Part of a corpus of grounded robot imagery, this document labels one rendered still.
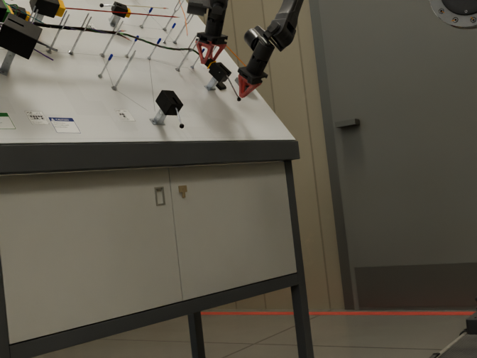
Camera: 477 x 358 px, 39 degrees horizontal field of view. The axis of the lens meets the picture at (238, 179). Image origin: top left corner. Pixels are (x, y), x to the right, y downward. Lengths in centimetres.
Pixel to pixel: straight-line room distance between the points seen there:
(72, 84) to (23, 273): 57
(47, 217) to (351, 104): 237
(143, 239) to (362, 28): 224
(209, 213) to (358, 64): 191
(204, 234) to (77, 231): 46
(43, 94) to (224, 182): 64
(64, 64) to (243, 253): 81
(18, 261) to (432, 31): 257
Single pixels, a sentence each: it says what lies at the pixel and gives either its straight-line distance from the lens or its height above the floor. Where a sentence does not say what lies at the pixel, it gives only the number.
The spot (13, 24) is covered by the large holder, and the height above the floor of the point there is 117.
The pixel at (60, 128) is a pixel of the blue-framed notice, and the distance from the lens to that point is 179.
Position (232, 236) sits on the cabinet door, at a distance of 216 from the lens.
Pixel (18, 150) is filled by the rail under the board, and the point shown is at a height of 85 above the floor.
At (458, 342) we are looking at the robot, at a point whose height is 24.
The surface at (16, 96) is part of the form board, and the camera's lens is 182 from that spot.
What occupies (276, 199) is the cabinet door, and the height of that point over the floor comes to 67.
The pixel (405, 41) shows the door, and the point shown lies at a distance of 370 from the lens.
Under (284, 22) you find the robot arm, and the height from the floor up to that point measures 122.
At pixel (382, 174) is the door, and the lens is 370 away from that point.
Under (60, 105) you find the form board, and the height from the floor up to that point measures 98.
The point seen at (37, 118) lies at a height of 94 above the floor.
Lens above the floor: 67
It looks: 2 degrees up
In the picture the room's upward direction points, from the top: 6 degrees counter-clockwise
